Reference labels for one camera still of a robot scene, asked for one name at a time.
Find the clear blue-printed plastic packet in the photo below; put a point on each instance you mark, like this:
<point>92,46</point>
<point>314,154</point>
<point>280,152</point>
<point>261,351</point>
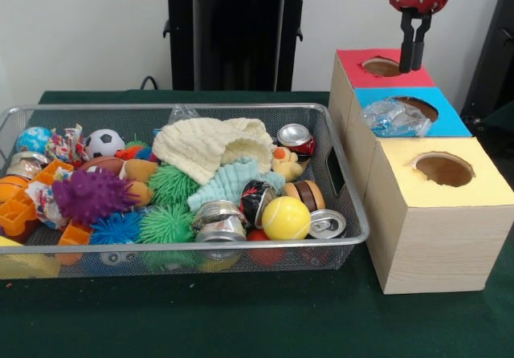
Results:
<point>393,119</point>

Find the clear shallow mesh bin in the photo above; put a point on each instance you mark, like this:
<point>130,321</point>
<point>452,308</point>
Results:
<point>337,173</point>

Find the wooden box with three holes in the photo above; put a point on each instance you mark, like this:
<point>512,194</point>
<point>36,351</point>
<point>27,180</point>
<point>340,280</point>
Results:
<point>438,229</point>

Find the black side stand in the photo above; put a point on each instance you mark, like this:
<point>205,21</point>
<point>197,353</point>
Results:
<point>498,53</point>

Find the red soda can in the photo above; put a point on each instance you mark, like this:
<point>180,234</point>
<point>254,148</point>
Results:
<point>295,138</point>

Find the silver can with pull tab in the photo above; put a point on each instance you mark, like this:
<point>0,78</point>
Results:
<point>328,225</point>

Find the yellow tennis ball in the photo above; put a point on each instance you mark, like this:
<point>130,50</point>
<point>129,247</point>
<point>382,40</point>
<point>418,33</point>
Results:
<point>285,218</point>

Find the cream knitted cloth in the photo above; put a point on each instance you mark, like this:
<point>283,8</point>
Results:
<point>207,143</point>

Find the light teal cloth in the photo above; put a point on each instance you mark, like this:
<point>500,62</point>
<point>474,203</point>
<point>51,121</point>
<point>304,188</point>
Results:
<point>229,183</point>

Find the clear plastic bag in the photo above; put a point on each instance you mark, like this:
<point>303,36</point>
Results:
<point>181,113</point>

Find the crushed silver can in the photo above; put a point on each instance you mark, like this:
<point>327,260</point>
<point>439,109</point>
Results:
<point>218,221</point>

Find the green spiky ball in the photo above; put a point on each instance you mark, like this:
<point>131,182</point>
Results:
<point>166,225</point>

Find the dark green table cloth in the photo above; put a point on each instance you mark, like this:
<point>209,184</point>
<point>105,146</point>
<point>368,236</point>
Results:
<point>241,318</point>

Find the small soccer ball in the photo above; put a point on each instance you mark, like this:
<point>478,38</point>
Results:
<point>104,143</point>

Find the purple spiky ball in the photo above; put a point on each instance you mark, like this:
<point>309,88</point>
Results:
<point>90,195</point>

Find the small orange basketball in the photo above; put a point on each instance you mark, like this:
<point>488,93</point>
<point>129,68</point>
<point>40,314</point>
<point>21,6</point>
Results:
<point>10,188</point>

